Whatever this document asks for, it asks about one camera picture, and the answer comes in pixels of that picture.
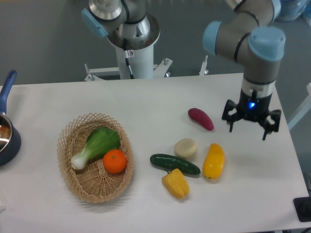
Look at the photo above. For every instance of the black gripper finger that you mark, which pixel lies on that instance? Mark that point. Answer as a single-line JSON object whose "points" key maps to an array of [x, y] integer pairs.
{"points": [[231, 113], [270, 122]]}

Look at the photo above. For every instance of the purple sweet potato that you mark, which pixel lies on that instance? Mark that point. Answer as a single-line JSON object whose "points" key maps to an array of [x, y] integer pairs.
{"points": [[201, 118]]}

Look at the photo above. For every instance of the green bok choy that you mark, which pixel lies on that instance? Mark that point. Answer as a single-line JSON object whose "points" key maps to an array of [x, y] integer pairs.
{"points": [[99, 142]]}

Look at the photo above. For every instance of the blue plastic bag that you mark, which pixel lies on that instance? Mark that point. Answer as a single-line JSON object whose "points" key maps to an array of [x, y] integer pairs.
{"points": [[293, 9]]}

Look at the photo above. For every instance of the woven wicker basket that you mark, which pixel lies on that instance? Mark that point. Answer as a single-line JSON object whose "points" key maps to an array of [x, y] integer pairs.
{"points": [[92, 183]]}

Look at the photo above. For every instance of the yellow bell pepper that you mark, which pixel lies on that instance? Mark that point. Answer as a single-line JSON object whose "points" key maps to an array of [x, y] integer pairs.
{"points": [[176, 184]]}

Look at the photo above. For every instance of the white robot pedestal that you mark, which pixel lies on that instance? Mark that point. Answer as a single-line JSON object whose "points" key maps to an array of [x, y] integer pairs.
{"points": [[134, 47]]}

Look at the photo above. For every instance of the black device at table edge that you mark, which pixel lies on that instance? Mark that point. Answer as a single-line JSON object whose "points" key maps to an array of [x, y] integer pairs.
{"points": [[303, 208]]}

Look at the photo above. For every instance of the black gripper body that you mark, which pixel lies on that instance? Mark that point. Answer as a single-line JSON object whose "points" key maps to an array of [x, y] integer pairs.
{"points": [[253, 109]]}

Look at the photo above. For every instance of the orange tangerine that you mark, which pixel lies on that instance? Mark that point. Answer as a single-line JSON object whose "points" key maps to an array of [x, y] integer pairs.
{"points": [[115, 161]]}

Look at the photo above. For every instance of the yellow mango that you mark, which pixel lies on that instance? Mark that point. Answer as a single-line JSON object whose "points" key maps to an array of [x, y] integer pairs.
{"points": [[214, 162]]}

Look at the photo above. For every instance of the dark green cucumber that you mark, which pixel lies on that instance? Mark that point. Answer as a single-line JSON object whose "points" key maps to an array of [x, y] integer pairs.
{"points": [[173, 162]]}

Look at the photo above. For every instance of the white metal base frame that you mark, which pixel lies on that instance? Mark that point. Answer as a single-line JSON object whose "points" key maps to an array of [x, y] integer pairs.
{"points": [[160, 70]]}

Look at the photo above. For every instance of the white frame leg right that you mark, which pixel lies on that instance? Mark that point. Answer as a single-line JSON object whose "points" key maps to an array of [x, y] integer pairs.
{"points": [[301, 110]]}

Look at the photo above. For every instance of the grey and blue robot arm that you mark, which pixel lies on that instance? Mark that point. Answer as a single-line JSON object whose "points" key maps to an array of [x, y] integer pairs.
{"points": [[248, 40]]}

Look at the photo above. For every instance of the blue saucepan with handle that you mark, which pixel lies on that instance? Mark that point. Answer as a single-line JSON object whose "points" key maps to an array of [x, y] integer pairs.
{"points": [[10, 139]]}

